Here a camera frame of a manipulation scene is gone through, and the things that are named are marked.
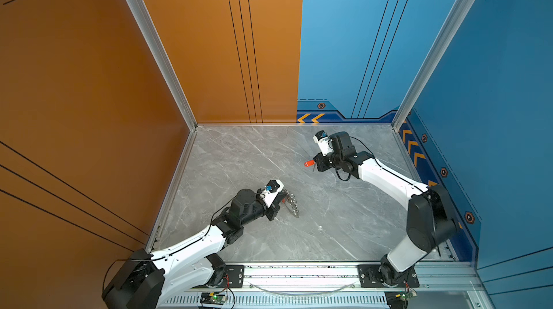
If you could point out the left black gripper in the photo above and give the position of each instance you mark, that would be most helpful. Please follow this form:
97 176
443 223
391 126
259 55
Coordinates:
273 207

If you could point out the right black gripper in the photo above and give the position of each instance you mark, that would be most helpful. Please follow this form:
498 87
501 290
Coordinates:
319 160

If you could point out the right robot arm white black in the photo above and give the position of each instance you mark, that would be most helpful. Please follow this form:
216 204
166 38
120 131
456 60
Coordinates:
431 216

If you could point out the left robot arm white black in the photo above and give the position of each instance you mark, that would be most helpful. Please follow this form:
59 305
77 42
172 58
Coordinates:
149 279

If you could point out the left green circuit board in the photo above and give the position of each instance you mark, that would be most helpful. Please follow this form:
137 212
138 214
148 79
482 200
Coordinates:
213 300

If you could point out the green circuit board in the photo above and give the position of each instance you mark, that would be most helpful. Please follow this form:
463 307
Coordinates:
213 300
399 300

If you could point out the right green circuit board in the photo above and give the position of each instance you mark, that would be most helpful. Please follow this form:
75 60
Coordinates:
399 300

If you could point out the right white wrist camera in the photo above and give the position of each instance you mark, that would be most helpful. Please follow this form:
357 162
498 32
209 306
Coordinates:
324 142

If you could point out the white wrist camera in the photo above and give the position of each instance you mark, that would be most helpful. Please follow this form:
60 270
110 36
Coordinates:
271 193
324 142

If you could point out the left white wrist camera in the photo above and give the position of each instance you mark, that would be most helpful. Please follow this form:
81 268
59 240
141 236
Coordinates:
271 193

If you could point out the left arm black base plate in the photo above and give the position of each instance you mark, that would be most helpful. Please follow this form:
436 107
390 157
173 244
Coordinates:
232 277

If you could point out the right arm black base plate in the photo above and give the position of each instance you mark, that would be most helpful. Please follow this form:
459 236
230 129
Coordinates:
383 275

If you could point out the aluminium front rail frame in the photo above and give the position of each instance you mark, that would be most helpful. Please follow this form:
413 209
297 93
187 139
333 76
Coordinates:
335 284

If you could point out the right corner aluminium post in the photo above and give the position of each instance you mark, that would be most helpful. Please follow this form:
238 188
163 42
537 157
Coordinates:
450 27

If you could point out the corner aluminium post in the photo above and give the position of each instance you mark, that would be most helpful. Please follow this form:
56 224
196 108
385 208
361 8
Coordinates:
150 34
450 27

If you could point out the left corner aluminium post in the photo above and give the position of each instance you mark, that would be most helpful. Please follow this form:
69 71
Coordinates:
150 34

